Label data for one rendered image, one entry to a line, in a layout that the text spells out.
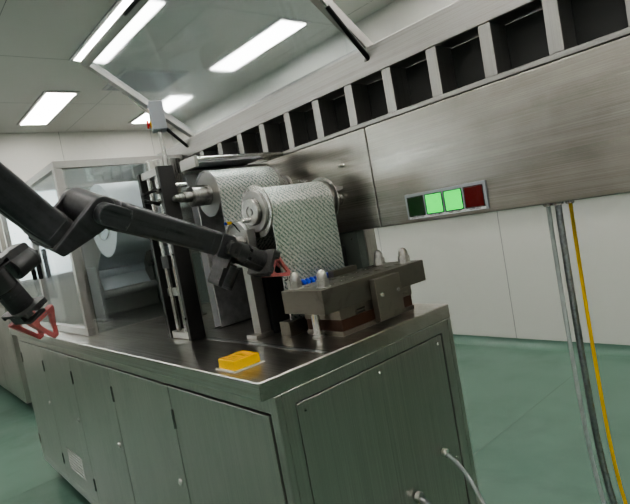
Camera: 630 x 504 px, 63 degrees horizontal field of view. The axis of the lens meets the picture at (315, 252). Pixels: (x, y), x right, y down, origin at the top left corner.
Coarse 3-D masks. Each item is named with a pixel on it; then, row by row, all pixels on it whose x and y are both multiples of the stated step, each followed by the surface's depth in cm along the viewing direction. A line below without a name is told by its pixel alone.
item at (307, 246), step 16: (288, 224) 142; (304, 224) 145; (320, 224) 149; (336, 224) 154; (288, 240) 141; (304, 240) 145; (320, 240) 149; (336, 240) 153; (288, 256) 141; (304, 256) 145; (320, 256) 148; (336, 256) 153; (304, 272) 144
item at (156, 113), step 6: (150, 102) 180; (156, 102) 180; (150, 108) 180; (156, 108) 180; (162, 108) 181; (150, 114) 180; (156, 114) 180; (162, 114) 181; (150, 120) 183; (156, 120) 180; (162, 120) 181; (150, 126) 183; (156, 126) 180; (162, 126) 181; (156, 132) 186; (162, 132) 187
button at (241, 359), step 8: (240, 352) 120; (248, 352) 118; (256, 352) 117; (224, 360) 115; (232, 360) 114; (240, 360) 114; (248, 360) 115; (256, 360) 116; (224, 368) 116; (232, 368) 113; (240, 368) 113
